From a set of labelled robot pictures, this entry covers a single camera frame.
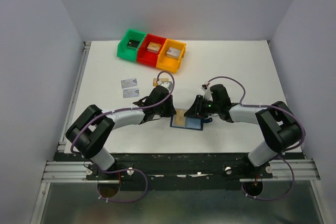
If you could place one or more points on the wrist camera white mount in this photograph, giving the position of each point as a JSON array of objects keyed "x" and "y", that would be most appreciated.
[
  {"x": 165, "y": 84},
  {"x": 207, "y": 92}
]

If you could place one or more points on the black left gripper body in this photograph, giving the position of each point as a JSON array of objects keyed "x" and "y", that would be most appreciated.
[{"x": 158, "y": 110}]

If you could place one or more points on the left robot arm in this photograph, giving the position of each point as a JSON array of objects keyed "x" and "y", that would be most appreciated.
[{"x": 91, "y": 129}]

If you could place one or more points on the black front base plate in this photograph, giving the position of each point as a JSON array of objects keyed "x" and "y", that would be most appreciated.
[{"x": 168, "y": 172}]

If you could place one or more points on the aluminium front extrusion rail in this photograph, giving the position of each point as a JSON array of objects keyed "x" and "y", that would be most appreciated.
[{"x": 294, "y": 170}]

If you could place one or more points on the wooden block in red bin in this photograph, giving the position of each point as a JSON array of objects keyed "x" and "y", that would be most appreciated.
[{"x": 153, "y": 47}]

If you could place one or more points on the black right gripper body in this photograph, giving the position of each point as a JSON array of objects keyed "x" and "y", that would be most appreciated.
[{"x": 210, "y": 107}]

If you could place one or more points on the yellow plastic bin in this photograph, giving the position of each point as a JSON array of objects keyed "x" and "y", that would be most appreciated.
[{"x": 167, "y": 63}]

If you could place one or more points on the blue leather card holder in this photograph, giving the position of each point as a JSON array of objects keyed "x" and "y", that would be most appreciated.
[{"x": 193, "y": 123}]

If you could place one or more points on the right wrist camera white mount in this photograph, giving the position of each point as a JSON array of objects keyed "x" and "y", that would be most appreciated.
[{"x": 207, "y": 92}]

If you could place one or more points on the black block in green bin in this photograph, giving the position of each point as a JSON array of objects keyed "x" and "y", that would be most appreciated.
[{"x": 133, "y": 44}]

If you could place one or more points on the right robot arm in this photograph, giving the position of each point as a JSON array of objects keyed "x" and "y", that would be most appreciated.
[{"x": 279, "y": 129}]

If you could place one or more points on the grey block in yellow bin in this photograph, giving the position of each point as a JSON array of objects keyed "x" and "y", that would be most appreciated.
[{"x": 173, "y": 53}]

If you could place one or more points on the aluminium table edge rail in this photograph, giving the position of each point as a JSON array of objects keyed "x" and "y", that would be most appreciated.
[{"x": 62, "y": 141}]

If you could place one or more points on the green plastic bin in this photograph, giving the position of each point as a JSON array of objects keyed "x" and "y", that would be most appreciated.
[{"x": 126, "y": 53}]

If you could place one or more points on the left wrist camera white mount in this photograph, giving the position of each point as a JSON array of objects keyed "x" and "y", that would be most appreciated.
[{"x": 165, "y": 84}]

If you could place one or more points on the silver credit card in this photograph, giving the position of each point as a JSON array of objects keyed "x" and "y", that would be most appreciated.
[
  {"x": 131, "y": 93},
  {"x": 127, "y": 83}
]

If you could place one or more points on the red plastic bin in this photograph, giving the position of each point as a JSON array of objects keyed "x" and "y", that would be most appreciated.
[{"x": 149, "y": 58}]

